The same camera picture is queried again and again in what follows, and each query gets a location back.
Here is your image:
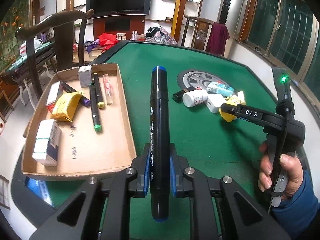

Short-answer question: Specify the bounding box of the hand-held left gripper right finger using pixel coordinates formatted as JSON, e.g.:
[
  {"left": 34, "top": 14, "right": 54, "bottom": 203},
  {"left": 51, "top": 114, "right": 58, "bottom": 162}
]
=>
[{"left": 169, "top": 142, "right": 292, "bottom": 240}]

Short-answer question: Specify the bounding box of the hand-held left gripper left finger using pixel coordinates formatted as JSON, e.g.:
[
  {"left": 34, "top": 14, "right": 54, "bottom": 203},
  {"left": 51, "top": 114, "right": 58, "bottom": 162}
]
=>
[{"left": 29, "top": 142, "right": 152, "bottom": 240}]

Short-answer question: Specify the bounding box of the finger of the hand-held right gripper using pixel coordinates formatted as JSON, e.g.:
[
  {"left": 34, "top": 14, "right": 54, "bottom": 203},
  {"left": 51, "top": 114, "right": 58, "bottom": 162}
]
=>
[{"left": 219, "top": 103, "right": 286, "bottom": 131}]

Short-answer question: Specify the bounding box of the yellow tape roll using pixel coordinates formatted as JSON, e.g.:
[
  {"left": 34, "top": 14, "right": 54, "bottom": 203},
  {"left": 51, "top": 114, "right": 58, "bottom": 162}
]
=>
[{"left": 219, "top": 95, "right": 247, "bottom": 123}]

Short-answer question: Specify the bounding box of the teal tissue packet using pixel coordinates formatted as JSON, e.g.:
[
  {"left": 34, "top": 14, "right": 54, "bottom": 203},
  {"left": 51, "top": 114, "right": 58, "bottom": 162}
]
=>
[{"left": 207, "top": 81, "right": 235, "bottom": 97}]

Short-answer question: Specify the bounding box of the black marker blue cap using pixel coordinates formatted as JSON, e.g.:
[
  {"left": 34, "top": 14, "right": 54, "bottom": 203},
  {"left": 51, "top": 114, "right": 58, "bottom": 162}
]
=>
[{"left": 150, "top": 65, "right": 171, "bottom": 223}]

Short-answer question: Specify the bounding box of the cardboard tray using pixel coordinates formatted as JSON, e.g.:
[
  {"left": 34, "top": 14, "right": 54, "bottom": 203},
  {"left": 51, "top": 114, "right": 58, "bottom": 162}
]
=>
[{"left": 21, "top": 63, "right": 137, "bottom": 182}]

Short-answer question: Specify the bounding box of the black marker green cap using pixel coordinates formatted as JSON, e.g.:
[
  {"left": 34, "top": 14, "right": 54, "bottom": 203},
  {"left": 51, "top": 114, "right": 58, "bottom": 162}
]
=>
[{"left": 89, "top": 83, "right": 103, "bottom": 133}]

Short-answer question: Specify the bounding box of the clear pack with red contents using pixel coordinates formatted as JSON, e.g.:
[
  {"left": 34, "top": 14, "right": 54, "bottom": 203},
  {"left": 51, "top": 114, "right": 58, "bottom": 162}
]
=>
[{"left": 102, "top": 74, "right": 114, "bottom": 105}]

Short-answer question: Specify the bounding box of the black marker purple cap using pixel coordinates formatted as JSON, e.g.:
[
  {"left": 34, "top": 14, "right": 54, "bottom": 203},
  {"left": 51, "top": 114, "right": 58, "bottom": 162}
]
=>
[{"left": 60, "top": 82, "right": 91, "bottom": 107}]

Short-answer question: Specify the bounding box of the black marker yellow cap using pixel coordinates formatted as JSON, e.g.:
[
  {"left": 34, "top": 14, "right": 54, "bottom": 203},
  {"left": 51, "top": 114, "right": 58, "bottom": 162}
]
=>
[{"left": 93, "top": 73, "right": 105, "bottom": 109}]

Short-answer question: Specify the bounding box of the white and teal medicine box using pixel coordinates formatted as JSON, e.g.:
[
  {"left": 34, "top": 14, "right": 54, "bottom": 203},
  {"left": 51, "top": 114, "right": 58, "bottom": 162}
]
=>
[{"left": 32, "top": 119, "right": 62, "bottom": 167}]

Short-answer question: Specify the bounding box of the yellow packet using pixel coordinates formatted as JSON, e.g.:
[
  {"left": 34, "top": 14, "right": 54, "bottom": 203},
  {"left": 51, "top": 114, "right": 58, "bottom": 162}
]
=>
[{"left": 50, "top": 91, "right": 85, "bottom": 122}]

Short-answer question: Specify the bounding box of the person's right forearm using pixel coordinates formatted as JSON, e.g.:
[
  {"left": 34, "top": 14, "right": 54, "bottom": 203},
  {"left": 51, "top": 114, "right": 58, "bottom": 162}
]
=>
[{"left": 271, "top": 170, "right": 320, "bottom": 233}]

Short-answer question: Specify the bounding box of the person's right hand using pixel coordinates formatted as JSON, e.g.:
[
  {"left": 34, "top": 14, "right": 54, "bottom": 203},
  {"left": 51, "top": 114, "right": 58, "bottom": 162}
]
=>
[{"left": 258, "top": 141, "right": 304, "bottom": 201}]

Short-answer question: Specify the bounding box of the white power adapter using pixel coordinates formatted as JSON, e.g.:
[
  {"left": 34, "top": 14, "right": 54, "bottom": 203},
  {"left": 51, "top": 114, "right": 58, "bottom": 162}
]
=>
[{"left": 205, "top": 94, "right": 227, "bottom": 114}]

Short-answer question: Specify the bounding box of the white pill bottle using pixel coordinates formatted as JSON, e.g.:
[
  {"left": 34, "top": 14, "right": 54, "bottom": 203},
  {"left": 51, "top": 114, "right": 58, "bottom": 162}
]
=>
[{"left": 182, "top": 89, "right": 208, "bottom": 107}]

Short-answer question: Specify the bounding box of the round table centre panel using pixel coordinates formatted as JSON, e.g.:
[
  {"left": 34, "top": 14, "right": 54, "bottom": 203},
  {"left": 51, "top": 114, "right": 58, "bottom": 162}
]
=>
[{"left": 176, "top": 68, "right": 225, "bottom": 93}]

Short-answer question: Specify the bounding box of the small black box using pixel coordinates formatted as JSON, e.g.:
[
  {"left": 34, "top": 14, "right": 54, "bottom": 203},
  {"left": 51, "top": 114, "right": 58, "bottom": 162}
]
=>
[{"left": 172, "top": 86, "right": 196, "bottom": 103}]

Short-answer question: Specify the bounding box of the dark red cloth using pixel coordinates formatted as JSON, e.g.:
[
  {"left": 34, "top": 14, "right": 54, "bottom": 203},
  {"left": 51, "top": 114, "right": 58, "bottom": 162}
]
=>
[{"left": 205, "top": 22, "right": 230, "bottom": 57}]

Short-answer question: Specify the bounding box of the brown wooden chair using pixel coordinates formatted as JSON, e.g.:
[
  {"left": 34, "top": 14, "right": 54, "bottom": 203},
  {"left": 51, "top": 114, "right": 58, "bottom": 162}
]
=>
[{"left": 181, "top": 14, "right": 215, "bottom": 50}]

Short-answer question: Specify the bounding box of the green glass window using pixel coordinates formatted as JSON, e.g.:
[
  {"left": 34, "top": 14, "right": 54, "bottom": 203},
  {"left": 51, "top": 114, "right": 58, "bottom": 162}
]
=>
[{"left": 237, "top": 0, "right": 320, "bottom": 90}]

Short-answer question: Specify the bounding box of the standing air conditioner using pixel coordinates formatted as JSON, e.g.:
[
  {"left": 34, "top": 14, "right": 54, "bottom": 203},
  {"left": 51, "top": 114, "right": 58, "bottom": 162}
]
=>
[{"left": 216, "top": 0, "right": 247, "bottom": 39}]

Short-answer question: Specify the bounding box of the blue printed label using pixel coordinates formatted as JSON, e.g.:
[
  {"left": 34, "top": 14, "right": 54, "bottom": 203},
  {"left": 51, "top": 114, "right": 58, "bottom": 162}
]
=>
[{"left": 24, "top": 176, "right": 54, "bottom": 207}]

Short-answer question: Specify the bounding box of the small grey box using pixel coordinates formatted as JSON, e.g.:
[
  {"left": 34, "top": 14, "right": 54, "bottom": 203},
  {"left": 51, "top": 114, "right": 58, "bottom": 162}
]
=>
[{"left": 78, "top": 65, "right": 92, "bottom": 88}]

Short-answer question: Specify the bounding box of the floral cloth bag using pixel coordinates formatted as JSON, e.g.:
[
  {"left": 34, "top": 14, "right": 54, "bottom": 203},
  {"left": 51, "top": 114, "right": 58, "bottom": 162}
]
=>
[{"left": 145, "top": 26, "right": 178, "bottom": 45}]

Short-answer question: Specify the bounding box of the white and red box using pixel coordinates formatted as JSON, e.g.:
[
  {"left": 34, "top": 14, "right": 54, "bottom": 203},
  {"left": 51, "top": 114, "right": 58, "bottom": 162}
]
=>
[{"left": 46, "top": 81, "right": 62, "bottom": 114}]

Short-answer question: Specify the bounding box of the purple plastic item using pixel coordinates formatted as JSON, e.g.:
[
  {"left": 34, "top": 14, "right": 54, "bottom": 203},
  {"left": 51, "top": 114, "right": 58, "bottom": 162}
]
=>
[{"left": 85, "top": 40, "right": 100, "bottom": 53}]

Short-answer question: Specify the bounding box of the red plastic bag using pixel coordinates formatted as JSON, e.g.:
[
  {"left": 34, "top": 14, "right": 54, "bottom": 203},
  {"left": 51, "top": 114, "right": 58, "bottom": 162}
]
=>
[{"left": 98, "top": 32, "right": 120, "bottom": 47}]

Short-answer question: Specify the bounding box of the dark wooden chair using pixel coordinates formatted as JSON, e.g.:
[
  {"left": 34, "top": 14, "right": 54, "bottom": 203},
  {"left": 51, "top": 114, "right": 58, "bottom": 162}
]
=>
[{"left": 15, "top": 9, "right": 95, "bottom": 110}]

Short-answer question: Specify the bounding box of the red-brown television cabinet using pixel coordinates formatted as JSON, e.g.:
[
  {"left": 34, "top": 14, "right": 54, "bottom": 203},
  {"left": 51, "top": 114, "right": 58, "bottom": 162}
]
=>
[{"left": 92, "top": 15, "right": 148, "bottom": 42}]

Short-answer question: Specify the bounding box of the glass side table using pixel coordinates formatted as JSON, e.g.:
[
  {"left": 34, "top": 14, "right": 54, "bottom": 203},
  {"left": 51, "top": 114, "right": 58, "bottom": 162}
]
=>
[{"left": 0, "top": 40, "right": 57, "bottom": 105}]

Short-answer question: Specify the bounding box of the black television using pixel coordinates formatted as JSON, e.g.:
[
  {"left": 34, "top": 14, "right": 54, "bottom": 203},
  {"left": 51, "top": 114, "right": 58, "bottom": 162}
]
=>
[{"left": 86, "top": 0, "right": 153, "bottom": 19}]

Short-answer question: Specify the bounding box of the wooden wall shelf unit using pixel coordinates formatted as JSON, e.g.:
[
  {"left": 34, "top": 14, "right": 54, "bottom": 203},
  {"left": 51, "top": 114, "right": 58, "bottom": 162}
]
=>
[{"left": 147, "top": 0, "right": 208, "bottom": 43}]

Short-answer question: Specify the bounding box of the floral wall picture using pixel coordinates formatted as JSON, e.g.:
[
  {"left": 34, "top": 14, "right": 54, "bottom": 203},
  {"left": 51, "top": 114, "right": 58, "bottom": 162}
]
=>
[{"left": 0, "top": 0, "right": 33, "bottom": 68}]

